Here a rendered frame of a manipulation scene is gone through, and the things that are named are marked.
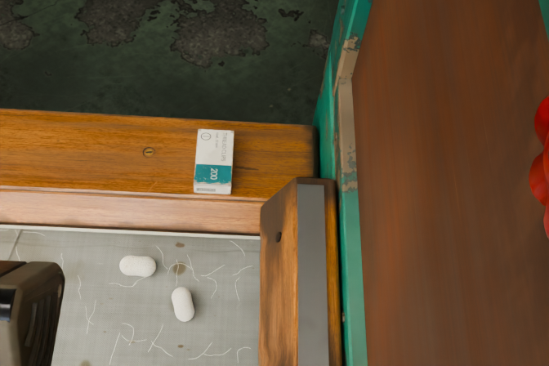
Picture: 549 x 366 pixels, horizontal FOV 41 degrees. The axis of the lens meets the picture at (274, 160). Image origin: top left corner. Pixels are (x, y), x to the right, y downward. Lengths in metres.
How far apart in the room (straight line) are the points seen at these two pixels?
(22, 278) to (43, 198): 0.41
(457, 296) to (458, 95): 0.09
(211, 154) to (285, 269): 0.17
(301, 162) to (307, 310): 0.21
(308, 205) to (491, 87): 0.30
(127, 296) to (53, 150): 0.16
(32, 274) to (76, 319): 0.37
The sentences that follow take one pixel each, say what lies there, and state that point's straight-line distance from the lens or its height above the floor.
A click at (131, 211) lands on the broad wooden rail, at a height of 0.75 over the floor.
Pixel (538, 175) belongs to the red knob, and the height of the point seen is 1.23.
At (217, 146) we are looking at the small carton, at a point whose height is 0.79.
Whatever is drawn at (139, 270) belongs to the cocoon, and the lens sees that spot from 0.66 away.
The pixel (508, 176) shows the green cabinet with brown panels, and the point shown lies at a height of 1.14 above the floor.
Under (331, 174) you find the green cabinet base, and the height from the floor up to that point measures 0.83.
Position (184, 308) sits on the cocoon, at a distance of 0.65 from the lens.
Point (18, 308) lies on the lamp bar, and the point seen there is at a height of 1.11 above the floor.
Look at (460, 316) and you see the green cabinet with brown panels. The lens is 0.33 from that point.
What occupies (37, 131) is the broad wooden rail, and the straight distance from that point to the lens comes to 0.74.
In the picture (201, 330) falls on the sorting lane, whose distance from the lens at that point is 0.66.
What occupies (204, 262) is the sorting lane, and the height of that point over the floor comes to 0.74.
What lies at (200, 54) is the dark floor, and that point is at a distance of 1.78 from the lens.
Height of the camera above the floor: 1.36
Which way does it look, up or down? 58 degrees down
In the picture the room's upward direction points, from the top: 8 degrees clockwise
